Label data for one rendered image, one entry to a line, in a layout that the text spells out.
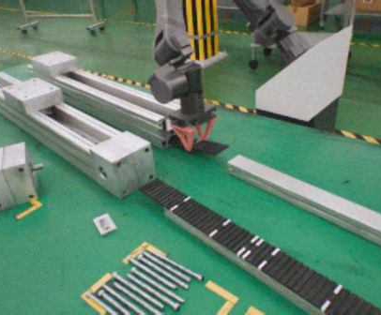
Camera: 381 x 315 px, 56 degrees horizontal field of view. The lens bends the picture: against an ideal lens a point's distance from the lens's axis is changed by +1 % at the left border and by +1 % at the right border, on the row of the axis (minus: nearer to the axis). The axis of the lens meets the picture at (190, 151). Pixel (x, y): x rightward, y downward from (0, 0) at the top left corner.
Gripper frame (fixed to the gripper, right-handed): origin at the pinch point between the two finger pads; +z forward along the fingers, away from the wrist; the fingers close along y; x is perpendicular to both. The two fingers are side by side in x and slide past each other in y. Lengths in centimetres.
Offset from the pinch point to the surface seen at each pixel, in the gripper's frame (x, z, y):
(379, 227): 44.5, -0.2, 1.5
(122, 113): -23.4, -3.7, 5.2
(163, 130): -7.7, -2.6, 3.6
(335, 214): 37.5, 0.6, 2.2
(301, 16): -228, 65, -436
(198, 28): -228, 39, -226
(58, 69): -65, -8, 3
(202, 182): 10.3, 2.5, 8.5
